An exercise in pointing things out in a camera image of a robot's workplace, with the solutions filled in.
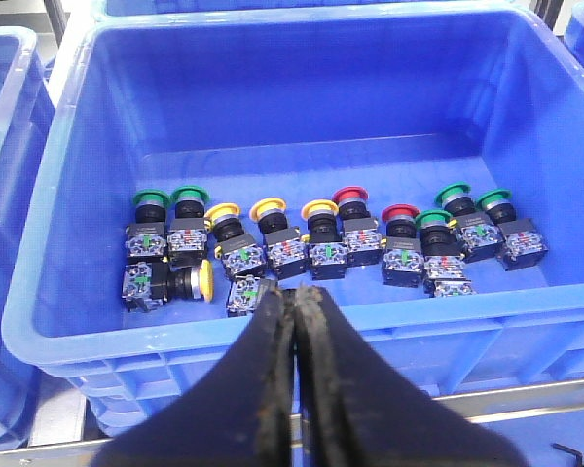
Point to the yellow push button tilted left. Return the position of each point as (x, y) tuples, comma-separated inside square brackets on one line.
[(235, 248)]

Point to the yellow push button lying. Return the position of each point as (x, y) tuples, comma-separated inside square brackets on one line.
[(148, 286)]

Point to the green push button far left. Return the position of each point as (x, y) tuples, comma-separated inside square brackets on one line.
[(146, 236)]

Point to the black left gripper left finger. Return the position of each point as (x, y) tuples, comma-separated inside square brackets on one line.
[(238, 414)]

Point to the green push button far right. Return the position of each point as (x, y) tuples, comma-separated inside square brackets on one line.
[(522, 246)]

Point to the blue source crate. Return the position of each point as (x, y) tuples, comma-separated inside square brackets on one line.
[(401, 99)]

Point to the green push button rear right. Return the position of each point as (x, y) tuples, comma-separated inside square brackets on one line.
[(478, 237)]

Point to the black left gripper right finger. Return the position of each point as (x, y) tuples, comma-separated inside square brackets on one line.
[(360, 412)]

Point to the black contact block loose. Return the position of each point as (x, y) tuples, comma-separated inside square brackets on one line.
[(442, 288)]

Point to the yellow push button middle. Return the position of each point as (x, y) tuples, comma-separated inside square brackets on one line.
[(286, 253)]

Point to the green push button front right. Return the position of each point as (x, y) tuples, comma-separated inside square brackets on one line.
[(443, 258)]

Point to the red push button right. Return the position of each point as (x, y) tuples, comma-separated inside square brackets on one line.
[(402, 262)]

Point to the red push button lying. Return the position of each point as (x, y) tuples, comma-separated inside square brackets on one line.
[(246, 293)]

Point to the blue rear left crate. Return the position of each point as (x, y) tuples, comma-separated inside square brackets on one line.
[(121, 8)]

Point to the green push button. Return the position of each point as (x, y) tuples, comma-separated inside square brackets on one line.
[(478, 237), (146, 236), (443, 258), (187, 234), (522, 246)]

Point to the red push button centre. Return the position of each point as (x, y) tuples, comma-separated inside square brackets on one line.
[(359, 227)]

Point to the yellow push button centre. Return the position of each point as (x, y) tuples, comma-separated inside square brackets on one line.
[(327, 251)]

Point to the black hex key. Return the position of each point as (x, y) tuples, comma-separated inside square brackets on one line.
[(577, 459)]

